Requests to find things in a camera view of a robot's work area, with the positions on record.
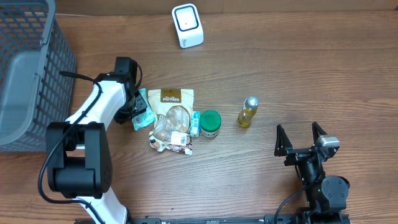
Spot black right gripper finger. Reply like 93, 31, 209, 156
312, 121, 327, 145
274, 124, 293, 157

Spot green wet wipes pack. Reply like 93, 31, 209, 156
132, 88, 155, 131

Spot brown Pantree snack pouch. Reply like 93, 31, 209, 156
148, 89, 194, 155

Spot yellow oil glass bottle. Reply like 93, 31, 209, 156
238, 96, 259, 128

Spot small green sachet pack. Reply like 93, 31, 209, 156
190, 111, 201, 138

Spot green lid round jar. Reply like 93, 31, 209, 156
200, 110, 221, 138

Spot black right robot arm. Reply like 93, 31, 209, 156
274, 122, 350, 214

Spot white barcode scanner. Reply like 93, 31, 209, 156
172, 3, 204, 49

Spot grey plastic basket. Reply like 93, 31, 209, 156
1, 0, 77, 152

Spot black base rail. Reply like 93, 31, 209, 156
74, 214, 351, 224

